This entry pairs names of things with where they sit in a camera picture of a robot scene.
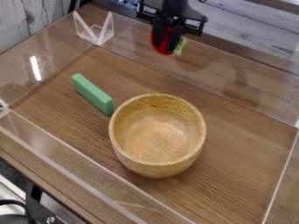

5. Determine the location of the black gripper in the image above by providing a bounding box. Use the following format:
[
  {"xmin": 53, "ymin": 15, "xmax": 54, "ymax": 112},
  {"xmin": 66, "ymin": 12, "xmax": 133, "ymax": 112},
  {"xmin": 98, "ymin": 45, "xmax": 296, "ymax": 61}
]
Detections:
[{"xmin": 134, "ymin": 0, "xmax": 209, "ymax": 53}]

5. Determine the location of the red plush strawberry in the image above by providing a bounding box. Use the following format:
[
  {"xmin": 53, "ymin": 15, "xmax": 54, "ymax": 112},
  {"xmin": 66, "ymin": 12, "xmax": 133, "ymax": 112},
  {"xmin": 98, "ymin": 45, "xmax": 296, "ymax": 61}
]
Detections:
[{"xmin": 149, "ymin": 26, "xmax": 186, "ymax": 56}]

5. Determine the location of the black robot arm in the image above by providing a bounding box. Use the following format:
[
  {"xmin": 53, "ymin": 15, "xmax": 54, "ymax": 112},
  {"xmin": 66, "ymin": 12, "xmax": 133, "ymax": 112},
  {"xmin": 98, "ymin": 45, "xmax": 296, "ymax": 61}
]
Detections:
[{"xmin": 136, "ymin": 0, "xmax": 208, "ymax": 55}]

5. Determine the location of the green rectangular block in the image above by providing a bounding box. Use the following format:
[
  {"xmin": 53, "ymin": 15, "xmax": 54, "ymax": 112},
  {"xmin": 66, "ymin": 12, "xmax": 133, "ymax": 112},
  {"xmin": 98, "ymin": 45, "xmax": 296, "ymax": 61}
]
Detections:
[{"xmin": 70, "ymin": 73, "xmax": 114, "ymax": 116}]

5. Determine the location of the wooden bowl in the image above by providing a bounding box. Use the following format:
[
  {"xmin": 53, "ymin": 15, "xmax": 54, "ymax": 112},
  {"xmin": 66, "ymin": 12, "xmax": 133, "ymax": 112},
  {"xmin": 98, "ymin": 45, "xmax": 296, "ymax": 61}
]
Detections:
[{"xmin": 108, "ymin": 94, "xmax": 207, "ymax": 179}]

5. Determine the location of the clear acrylic tray enclosure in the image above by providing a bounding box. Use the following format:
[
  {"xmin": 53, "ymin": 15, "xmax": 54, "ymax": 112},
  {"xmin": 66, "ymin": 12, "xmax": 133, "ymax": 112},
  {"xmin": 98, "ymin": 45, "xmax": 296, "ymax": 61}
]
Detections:
[{"xmin": 0, "ymin": 16, "xmax": 299, "ymax": 224}]

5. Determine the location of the black cable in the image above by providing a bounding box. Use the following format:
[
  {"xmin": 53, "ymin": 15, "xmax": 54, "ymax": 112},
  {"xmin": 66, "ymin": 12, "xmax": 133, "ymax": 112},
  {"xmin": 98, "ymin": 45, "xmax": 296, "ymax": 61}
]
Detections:
[{"xmin": 0, "ymin": 199, "xmax": 33, "ymax": 224}]

